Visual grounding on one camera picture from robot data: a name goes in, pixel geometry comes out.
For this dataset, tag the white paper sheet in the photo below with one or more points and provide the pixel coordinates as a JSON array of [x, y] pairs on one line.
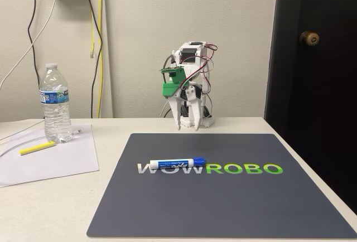
[[55, 164]]

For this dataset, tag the camera board on green mount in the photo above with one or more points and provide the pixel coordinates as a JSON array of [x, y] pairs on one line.
[[170, 88]]

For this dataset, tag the dark door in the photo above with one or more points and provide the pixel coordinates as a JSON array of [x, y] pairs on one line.
[[315, 99]]

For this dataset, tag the blue dry erase marker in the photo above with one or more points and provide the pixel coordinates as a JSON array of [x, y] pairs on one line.
[[173, 164]]

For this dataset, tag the clear plastic water bottle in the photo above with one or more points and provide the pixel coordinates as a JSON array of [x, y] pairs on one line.
[[55, 108]]

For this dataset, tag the brass door knob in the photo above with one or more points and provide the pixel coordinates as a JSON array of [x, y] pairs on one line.
[[309, 38]]

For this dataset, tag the gray WOWROBO mat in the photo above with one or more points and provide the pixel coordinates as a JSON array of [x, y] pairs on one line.
[[212, 203]]

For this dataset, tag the yellow stick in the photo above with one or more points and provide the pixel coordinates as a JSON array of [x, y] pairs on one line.
[[36, 147]]

